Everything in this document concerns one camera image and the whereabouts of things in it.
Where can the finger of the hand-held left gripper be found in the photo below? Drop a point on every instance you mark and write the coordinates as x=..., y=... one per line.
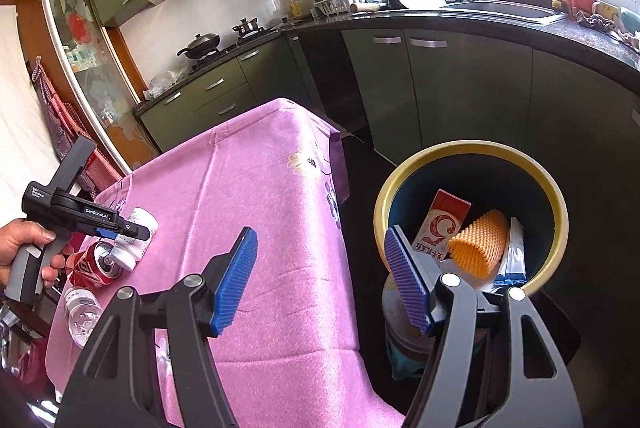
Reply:
x=135, y=232
x=106, y=233

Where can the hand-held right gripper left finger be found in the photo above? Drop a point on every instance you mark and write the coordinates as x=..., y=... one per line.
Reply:
x=235, y=283

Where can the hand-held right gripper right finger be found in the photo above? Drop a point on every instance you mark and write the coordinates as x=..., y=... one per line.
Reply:
x=407, y=283

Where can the white pill bottle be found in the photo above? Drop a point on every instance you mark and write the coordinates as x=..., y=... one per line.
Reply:
x=137, y=253

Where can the red white carton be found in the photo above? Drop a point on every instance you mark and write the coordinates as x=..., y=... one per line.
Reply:
x=442, y=223

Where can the orange foam net sleeve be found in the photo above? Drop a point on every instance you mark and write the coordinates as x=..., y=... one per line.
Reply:
x=480, y=243

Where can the white blue packet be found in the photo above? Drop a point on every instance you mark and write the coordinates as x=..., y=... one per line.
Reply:
x=515, y=258

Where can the yellow-rimmed dark trash bin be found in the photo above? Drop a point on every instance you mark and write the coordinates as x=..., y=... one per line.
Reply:
x=545, y=208

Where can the person's left hand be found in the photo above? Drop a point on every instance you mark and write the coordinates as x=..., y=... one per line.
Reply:
x=20, y=235

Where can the red soda can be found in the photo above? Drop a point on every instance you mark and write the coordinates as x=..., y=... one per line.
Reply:
x=87, y=270

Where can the pink tablecloth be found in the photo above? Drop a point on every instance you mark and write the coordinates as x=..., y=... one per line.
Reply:
x=280, y=218

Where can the clear plastic bottle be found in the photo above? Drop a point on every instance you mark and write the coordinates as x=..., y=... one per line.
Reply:
x=82, y=315

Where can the red checked hanging cloth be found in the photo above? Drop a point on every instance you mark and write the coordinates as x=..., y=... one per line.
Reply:
x=65, y=117

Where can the frosted glass door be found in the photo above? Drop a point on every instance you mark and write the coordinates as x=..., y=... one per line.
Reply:
x=95, y=72

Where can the clear plastic bags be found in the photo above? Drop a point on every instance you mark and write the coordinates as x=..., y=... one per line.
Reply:
x=165, y=82

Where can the black wok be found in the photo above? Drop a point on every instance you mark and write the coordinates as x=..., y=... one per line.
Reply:
x=200, y=45

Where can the green lower kitchen cabinets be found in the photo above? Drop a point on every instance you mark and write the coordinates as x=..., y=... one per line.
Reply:
x=475, y=87

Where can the gas stove hob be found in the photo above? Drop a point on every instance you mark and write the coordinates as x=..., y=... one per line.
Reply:
x=235, y=50

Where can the small steel pot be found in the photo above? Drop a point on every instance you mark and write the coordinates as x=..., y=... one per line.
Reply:
x=248, y=28

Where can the yellow bottle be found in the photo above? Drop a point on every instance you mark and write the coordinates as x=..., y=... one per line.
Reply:
x=296, y=10

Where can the wooden rolling pin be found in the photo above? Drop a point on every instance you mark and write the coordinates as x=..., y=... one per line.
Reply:
x=365, y=7

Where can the steel sink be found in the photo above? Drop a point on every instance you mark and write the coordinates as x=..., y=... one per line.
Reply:
x=500, y=10

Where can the brown rag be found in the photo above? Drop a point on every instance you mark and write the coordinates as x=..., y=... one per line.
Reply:
x=595, y=20

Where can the red cup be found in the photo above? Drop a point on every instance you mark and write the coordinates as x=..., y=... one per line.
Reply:
x=580, y=0

